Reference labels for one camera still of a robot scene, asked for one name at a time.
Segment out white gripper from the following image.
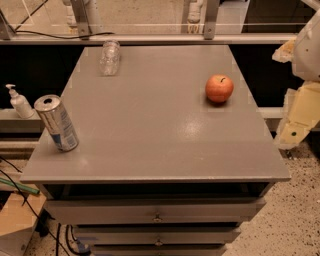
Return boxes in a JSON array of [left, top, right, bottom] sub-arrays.
[[272, 21, 320, 150]]

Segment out red apple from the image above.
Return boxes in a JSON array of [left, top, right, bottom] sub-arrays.
[[205, 74, 234, 103]]

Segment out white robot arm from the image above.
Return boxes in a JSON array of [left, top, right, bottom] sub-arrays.
[[272, 0, 320, 150]]

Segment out clear plastic water bottle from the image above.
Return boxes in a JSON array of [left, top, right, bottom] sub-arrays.
[[99, 40, 120, 76]]

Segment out white pump dispenser bottle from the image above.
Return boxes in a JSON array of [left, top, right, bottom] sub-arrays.
[[6, 84, 34, 119]]

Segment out grey drawer cabinet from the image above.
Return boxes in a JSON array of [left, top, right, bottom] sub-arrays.
[[22, 45, 289, 256]]

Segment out silver blue drink can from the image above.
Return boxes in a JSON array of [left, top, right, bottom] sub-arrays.
[[34, 95, 79, 152]]

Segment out cardboard box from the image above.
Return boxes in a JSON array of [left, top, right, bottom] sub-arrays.
[[0, 193, 37, 256]]

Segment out green rod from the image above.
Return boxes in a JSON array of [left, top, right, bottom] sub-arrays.
[[0, 178, 40, 195]]

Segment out right metal bracket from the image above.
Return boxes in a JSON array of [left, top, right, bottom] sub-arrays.
[[203, 0, 220, 40]]

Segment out metal bracket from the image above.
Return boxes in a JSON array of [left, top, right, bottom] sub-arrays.
[[203, 0, 220, 40], [70, 0, 91, 39]]

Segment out left metal bracket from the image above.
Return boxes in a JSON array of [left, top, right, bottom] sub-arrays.
[[70, 0, 91, 39]]

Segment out black floor cables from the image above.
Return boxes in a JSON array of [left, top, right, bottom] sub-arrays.
[[0, 156, 91, 256]]

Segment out black cable on shelf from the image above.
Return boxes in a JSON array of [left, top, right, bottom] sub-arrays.
[[13, 29, 116, 40]]

